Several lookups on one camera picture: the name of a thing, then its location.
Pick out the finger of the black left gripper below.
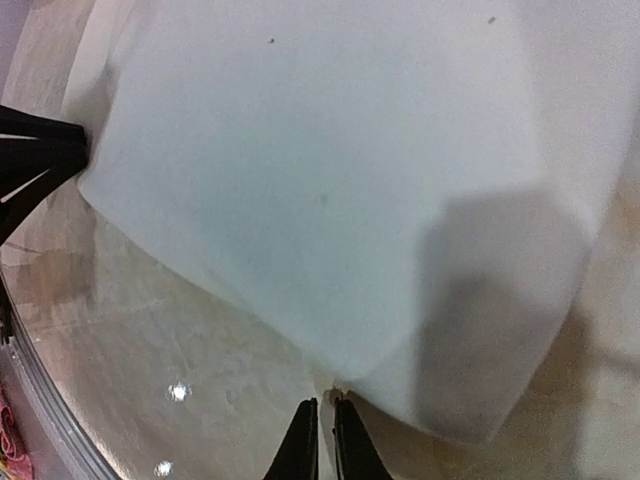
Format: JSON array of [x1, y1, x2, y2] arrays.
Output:
[[0, 105, 87, 147], [1, 147, 88, 243]]

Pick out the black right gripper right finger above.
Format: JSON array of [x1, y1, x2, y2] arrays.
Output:
[[333, 397, 392, 480]]

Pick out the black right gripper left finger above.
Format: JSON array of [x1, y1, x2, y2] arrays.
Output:
[[263, 398, 319, 480]]

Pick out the white cloth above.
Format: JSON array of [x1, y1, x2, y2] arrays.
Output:
[[64, 1, 639, 443]]

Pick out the aluminium front rail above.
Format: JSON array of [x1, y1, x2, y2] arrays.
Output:
[[1, 285, 119, 479]]

